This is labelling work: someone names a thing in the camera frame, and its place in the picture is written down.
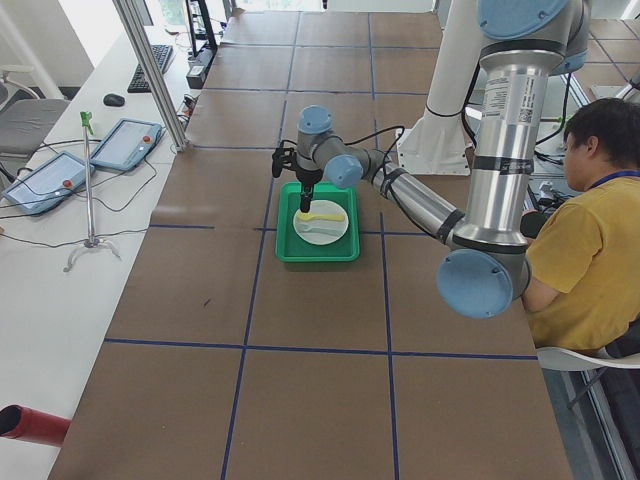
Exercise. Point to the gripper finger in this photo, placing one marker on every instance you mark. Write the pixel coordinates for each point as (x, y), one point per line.
(305, 202)

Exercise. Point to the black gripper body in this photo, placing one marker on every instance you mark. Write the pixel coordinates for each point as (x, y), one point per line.
(304, 177)

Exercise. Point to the yellow plastic spoon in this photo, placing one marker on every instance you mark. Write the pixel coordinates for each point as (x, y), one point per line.
(306, 217)

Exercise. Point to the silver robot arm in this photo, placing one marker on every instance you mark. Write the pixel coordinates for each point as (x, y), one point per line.
(476, 215)

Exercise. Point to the pale green plastic fork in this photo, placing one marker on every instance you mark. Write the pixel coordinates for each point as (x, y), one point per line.
(320, 230)

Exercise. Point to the white round plate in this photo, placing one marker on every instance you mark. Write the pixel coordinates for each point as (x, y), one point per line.
(322, 207)

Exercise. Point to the green plastic tray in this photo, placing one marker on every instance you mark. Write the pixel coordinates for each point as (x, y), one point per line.
(290, 248)

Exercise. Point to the black power strip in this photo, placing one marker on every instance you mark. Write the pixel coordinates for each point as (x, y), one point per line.
(199, 67)

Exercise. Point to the far blue teach pendant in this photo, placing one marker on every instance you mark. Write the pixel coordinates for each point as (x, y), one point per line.
(126, 145)

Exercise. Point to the blue teach pendant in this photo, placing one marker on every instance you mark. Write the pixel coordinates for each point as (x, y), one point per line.
(48, 185)
(126, 145)

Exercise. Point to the black computer mouse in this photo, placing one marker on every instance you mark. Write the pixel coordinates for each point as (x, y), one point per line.
(114, 100)

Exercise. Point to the metal reacher grabber stick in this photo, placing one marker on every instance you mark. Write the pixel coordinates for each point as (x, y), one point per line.
(92, 243)

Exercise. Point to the near blue teach pendant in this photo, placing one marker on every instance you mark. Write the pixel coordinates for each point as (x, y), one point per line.
(48, 185)

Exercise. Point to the grey office chair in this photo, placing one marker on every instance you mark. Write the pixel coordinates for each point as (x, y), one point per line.
(25, 123)

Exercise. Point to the person in yellow shirt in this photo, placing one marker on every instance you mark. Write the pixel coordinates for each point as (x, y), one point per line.
(584, 290)

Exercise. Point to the white chair seat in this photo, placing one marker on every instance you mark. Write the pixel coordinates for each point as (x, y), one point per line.
(559, 359)

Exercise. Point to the red cylinder tube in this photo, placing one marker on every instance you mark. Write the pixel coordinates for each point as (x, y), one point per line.
(29, 425)

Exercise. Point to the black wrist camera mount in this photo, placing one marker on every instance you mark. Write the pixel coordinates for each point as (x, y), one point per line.
(284, 157)

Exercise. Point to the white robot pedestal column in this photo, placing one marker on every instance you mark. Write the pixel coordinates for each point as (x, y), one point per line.
(436, 145)

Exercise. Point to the aluminium frame post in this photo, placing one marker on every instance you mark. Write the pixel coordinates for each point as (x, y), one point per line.
(136, 33)

